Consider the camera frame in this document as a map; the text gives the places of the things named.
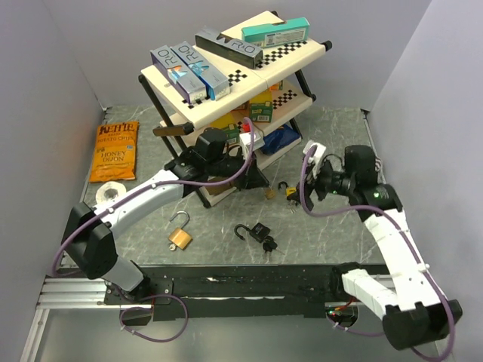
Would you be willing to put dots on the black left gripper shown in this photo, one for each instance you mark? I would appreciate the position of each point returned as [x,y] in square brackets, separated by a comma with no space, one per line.
[253,178]

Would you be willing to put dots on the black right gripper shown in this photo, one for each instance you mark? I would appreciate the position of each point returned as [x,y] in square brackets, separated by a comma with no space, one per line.
[315,183]

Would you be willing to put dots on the yellow padlock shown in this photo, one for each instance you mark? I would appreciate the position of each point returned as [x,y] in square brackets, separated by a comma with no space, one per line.
[291,193]

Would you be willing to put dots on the silver key bunch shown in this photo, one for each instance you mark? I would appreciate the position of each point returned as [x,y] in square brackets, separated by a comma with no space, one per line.
[293,205]

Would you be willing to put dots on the small brass long-shackle padlock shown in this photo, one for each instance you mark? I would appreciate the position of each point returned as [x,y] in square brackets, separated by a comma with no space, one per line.
[269,193]

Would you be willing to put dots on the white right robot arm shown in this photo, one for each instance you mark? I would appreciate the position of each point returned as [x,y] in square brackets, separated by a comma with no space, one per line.
[415,311]

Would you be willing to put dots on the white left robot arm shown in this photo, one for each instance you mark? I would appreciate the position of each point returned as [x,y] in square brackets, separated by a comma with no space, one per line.
[90,233]

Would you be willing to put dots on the black-headed key bunch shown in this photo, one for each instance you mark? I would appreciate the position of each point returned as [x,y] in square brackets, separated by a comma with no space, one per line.
[270,246]

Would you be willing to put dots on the blue snack bag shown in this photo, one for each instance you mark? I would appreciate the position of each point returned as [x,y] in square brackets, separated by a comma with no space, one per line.
[278,139]

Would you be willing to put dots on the cream three-tier shelf rack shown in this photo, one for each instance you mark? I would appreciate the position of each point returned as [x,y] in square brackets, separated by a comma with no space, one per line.
[282,63]

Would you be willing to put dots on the green yellow box front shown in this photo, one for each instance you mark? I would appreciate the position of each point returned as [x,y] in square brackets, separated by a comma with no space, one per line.
[227,124]

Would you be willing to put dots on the green yellow box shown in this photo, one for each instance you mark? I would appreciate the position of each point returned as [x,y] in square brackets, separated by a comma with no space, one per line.
[227,124]
[260,107]

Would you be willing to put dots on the black round padlock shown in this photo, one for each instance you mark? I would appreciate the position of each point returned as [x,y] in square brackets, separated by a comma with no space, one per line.
[259,232]

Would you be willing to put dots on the green yellow box rear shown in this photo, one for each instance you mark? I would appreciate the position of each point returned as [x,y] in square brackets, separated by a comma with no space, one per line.
[260,107]

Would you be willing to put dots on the purple wavy sponge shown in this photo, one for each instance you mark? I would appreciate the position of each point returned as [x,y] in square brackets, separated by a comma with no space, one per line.
[378,165]

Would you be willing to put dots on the large brass padlock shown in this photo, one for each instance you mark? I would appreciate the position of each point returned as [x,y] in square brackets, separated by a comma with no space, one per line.
[179,238]

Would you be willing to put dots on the blue R+O box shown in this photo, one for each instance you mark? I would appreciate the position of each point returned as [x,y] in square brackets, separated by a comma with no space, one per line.
[216,83]

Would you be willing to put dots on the dark grey R+O box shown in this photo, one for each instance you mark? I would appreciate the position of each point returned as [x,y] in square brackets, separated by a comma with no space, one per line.
[233,49]

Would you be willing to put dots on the orange Kettle chips bag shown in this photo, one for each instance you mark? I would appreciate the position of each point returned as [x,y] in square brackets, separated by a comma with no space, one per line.
[115,152]

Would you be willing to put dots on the white tape roll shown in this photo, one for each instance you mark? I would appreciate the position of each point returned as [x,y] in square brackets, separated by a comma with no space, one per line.
[109,191]

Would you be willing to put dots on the purple R+O box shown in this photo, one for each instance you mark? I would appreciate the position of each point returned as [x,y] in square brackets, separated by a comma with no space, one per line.
[180,76]

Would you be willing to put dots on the teal toothpaste box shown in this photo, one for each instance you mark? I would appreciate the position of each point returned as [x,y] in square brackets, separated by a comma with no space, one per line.
[272,34]

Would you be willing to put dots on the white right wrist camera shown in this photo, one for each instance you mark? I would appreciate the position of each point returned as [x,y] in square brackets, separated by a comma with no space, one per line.
[315,151]

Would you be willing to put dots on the brown wooden-handled tool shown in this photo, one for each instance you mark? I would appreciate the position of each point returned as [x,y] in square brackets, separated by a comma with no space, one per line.
[177,130]

